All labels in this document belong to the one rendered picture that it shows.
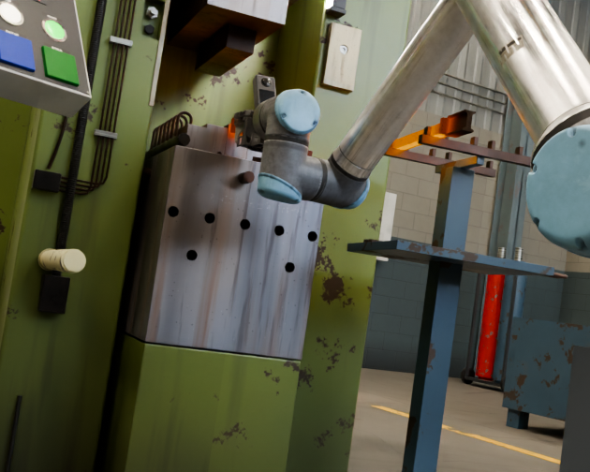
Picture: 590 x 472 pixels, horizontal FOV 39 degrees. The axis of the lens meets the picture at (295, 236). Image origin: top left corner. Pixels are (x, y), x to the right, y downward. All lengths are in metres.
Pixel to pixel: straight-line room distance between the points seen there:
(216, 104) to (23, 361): 0.96
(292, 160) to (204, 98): 0.91
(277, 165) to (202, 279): 0.40
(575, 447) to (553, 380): 4.47
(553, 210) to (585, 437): 0.30
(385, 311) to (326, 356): 7.31
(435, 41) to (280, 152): 0.36
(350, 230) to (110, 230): 0.64
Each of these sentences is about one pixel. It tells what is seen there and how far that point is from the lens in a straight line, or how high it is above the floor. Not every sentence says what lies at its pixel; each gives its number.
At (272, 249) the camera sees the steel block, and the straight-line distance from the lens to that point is 1.98.
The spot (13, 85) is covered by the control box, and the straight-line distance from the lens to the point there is 1.76.
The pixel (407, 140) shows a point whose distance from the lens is 2.06.
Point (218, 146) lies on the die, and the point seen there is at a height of 0.94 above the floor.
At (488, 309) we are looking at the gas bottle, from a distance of 9.35.
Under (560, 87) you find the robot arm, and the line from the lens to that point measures 1.14.
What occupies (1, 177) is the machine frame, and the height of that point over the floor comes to 0.83.
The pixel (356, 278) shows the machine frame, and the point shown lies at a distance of 2.29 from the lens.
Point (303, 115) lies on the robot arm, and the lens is 1.67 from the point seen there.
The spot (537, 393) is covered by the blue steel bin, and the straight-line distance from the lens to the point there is 5.70.
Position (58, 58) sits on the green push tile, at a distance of 1.81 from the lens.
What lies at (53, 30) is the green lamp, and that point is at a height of 1.09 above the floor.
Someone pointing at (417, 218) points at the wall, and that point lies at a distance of 9.79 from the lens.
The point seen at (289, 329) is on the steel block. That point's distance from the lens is 2.00.
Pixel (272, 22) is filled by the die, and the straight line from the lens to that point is 2.12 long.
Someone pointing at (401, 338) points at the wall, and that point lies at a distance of 9.73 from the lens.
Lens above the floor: 0.60
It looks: 4 degrees up
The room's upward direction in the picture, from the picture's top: 8 degrees clockwise
